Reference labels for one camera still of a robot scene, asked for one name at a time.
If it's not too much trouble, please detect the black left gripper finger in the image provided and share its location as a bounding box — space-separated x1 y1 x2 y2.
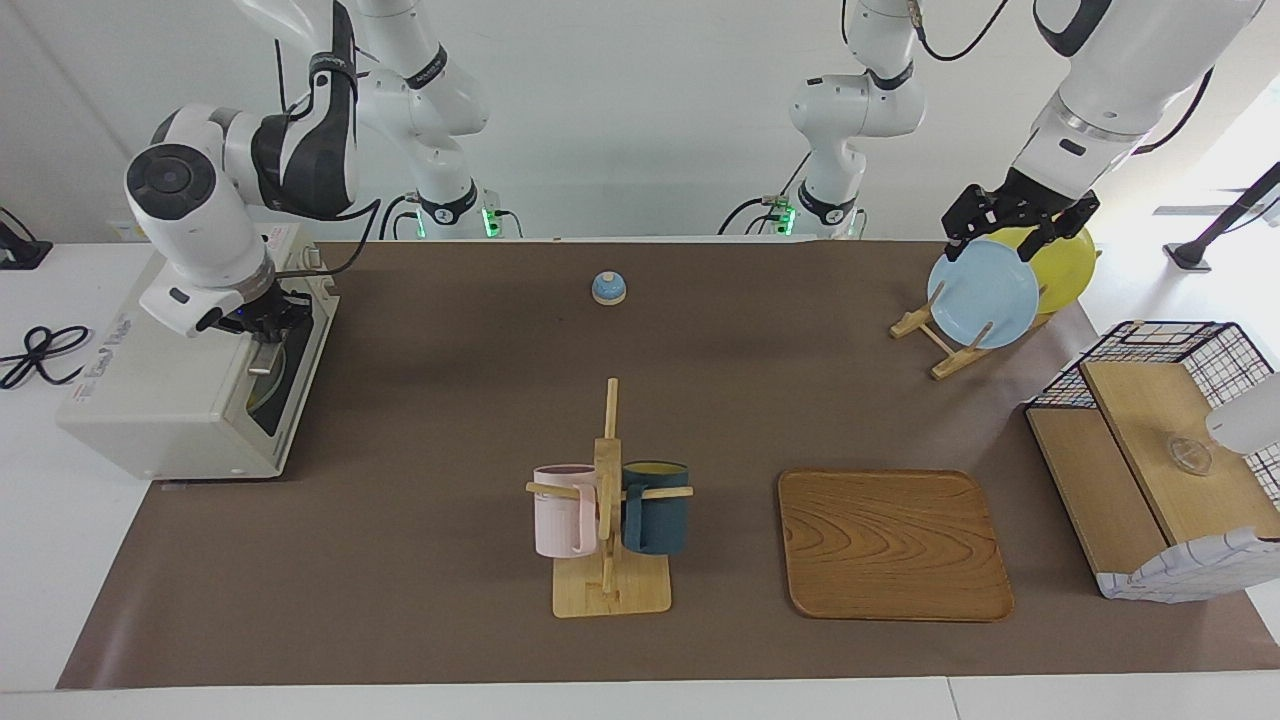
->
1020 195 1101 259
945 185 996 263

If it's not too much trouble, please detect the mint green plate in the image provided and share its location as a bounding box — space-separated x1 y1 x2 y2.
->
250 342 291 413

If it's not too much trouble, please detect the metal base frame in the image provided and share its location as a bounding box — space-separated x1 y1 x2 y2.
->
245 283 339 441

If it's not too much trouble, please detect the white toaster oven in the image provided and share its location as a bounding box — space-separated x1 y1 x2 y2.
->
57 225 339 481

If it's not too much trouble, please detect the yellow plate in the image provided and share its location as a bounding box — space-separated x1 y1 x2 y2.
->
990 225 1098 315

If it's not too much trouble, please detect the light blue plate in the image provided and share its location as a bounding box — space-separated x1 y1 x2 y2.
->
927 240 1041 350

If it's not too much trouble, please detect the wooden plate rack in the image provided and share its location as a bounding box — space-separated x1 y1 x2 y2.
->
890 300 1053 381

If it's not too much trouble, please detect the black stand leg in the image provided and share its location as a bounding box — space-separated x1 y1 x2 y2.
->
1163 160 1280 273

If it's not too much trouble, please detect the brown table mat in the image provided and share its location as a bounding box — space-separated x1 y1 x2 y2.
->
57 238 1280 691

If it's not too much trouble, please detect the black clamp base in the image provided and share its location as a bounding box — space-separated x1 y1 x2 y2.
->
0 207 53 271

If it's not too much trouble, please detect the small clear glass bowl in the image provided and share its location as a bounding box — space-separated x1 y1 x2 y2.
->
1165 432 1214 477

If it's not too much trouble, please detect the white rounded object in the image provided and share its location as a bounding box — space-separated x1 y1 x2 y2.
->
1205 372 1280 456

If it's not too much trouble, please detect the pink mug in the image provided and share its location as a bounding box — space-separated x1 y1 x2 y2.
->
532 464 599 559

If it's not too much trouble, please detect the brown wooden tray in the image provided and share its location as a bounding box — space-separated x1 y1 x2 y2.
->
777 469 1014 623

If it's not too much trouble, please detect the dark blue mug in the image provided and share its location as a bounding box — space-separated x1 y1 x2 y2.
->
621 461 690 557

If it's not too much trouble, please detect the wooden mug stand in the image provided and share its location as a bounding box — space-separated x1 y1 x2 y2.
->
525 378 694 619

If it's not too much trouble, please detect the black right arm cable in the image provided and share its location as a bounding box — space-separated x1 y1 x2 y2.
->
275 195 383 281

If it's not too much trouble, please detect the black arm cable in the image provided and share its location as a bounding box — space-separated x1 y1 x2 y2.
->
275 195 383 281
1135 65 1216 156

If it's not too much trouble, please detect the black base cable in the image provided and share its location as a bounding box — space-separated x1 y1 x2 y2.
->
718 150 811 237
378 192 421 241

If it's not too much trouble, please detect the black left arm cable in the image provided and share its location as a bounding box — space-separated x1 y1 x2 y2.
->
1135 65 1216 156

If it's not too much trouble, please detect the wooden shelf with wire basket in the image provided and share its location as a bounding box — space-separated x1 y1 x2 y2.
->
1025 320 1280 604

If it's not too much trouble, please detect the black coiled cable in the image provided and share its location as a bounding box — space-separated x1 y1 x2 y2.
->
0 325 93 391

